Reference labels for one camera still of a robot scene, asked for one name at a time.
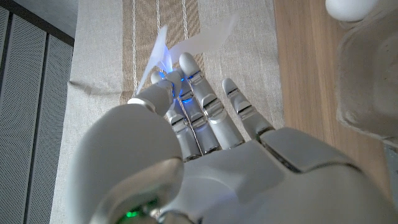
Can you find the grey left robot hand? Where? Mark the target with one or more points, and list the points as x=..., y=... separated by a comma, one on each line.
x=248, y=180

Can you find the grey cardboard egg carton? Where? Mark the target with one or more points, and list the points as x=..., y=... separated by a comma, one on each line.
x=373, y=77

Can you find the white egg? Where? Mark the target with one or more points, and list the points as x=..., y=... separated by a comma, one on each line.
x=351, y=9

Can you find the beige striped curtain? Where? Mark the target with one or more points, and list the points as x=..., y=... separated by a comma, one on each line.
x=99, y=46

